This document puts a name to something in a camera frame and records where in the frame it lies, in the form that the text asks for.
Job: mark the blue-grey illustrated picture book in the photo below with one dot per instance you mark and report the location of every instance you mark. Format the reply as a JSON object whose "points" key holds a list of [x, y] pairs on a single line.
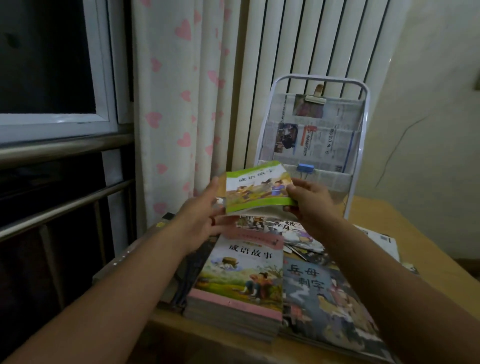
{"points": [[326, 303]]}

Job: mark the white column radiator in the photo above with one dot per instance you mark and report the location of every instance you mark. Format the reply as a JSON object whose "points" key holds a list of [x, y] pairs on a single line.
{"points": [[300, 41]]}

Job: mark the white window frame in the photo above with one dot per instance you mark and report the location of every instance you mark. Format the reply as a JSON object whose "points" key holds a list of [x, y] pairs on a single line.
{"points": [[103, 75]]}

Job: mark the white printed booklet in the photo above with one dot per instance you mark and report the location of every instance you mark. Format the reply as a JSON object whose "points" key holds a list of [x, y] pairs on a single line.
{"points": [[380, 242]]}

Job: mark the person's left thumb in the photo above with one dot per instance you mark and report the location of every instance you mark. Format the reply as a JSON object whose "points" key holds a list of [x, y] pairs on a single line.
{"points": [[213, 189]]}

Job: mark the green illustrated story book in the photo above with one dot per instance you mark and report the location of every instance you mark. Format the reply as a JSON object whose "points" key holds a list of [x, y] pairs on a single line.
{"points": [[257, 187]]}

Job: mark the person's right hand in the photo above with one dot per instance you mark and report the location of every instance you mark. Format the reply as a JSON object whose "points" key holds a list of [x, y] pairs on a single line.
{"points": [[318, 206]]}

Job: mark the white curtain with pink hearts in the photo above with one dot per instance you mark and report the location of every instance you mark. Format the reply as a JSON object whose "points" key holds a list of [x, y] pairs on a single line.
{"points": [[176, 105]]}

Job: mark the grey hardcover book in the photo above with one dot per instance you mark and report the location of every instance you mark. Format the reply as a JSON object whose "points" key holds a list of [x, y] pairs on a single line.
{"points": [[125, 260]]}

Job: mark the steel guard rail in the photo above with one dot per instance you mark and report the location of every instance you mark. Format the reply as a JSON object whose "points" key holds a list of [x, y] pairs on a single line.
{"points": [[56, 213], [56, 148]]}

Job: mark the person's left forearm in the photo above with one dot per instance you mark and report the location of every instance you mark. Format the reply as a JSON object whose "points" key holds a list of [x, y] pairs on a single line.
{"points": [[112, 292]]}

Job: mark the blue binder clip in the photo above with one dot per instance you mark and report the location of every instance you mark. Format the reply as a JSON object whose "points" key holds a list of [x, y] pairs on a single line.
{"points": [[305, 169]]}

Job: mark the person's right thumb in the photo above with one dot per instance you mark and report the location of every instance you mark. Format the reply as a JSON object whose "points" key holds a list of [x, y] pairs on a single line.
{"points": [[304, 184]]}

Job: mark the folded newspaper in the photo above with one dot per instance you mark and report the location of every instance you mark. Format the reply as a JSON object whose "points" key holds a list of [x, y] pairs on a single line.
{"points": [[322, 138]]}

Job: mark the dark-cover picture book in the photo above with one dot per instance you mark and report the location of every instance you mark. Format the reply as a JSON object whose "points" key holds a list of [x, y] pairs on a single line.
{"points": [[304, 250]]}

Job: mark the stack of pink-edged books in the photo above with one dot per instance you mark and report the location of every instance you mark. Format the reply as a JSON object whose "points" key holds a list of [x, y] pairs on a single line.
{"points": [[240, 273]]}

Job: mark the person's right forearm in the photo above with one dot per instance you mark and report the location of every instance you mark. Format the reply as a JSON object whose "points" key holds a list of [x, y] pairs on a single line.
{"points": [[390, 296]]}

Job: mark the white-cover illustrated picture book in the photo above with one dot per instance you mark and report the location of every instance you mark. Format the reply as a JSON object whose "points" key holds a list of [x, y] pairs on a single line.
{"points": [[275, 226]]}

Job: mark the white metal rack frame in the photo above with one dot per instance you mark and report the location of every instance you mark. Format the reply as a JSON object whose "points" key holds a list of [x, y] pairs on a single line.
{"points": [[358, 150]]}

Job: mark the wooden clothes peg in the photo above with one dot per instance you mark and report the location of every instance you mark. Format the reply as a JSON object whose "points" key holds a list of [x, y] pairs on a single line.
{"points": [[315, 96]]}

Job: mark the dark paperback book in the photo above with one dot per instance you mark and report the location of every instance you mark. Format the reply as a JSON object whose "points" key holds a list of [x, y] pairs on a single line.
{"points": [[189, 275]]}

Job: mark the person's left hand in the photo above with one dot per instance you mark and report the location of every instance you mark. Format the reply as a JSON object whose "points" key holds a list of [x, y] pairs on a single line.
{"points": [[195, 221]]}

